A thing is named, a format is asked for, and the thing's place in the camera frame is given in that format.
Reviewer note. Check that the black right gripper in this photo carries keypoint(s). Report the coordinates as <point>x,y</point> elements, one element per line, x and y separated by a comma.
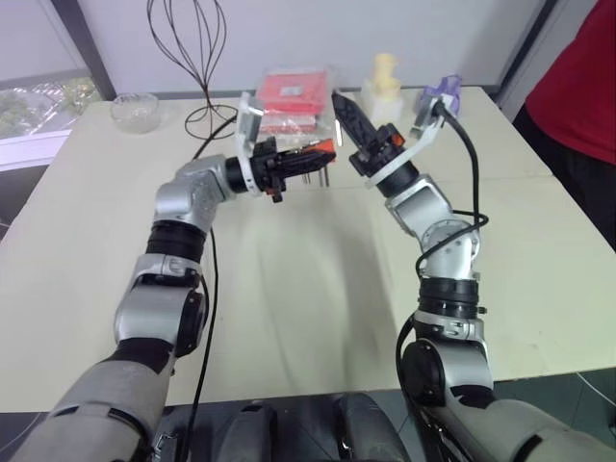
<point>377,151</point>

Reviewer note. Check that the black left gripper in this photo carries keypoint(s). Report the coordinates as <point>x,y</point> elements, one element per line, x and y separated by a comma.
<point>269,166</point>

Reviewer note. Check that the silver hex key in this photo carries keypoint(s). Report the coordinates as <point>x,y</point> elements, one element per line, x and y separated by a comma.
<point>339,131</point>

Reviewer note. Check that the red hex key holder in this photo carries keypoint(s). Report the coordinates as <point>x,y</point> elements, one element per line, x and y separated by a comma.
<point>325,144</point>

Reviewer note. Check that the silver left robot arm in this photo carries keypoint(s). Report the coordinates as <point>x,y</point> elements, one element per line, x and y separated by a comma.
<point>187,202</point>

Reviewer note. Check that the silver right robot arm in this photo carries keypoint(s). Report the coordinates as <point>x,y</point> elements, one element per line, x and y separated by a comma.
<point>445,240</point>

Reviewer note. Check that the hex key in holder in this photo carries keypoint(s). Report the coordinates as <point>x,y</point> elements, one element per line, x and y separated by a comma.
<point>305,177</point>
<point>326,175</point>

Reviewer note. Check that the red patterned flat box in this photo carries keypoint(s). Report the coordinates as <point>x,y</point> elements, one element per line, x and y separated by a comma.
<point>289,126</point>

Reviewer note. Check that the white block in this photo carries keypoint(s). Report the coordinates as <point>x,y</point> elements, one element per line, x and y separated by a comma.
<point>385,103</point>

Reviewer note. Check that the cream figurine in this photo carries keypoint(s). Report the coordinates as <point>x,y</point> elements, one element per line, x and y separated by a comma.
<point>386,72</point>

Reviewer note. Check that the red box in clear case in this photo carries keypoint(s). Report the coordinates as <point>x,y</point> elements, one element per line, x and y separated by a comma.
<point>293,91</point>

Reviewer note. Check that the purple plastic object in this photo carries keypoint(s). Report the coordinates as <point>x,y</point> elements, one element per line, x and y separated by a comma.
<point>445,91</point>

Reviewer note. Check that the cream table cloth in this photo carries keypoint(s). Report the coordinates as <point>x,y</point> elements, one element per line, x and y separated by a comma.
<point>308,289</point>

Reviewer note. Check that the clear glass bowl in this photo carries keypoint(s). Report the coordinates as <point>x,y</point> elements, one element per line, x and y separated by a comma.
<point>136,111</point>

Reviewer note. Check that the person in red shirt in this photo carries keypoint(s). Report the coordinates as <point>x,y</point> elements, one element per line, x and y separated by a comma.
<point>577,72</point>

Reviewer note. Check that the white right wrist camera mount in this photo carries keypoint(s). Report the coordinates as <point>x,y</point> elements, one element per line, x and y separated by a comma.
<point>409,151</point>

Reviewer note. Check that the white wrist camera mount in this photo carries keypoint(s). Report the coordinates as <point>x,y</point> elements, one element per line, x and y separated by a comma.
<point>250,120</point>
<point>409,151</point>

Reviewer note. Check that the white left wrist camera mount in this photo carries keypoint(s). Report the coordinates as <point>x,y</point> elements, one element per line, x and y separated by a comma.
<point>250,120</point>

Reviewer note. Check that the dark window frame post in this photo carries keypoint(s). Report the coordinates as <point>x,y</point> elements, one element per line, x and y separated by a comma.
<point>524,48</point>
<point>94,48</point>

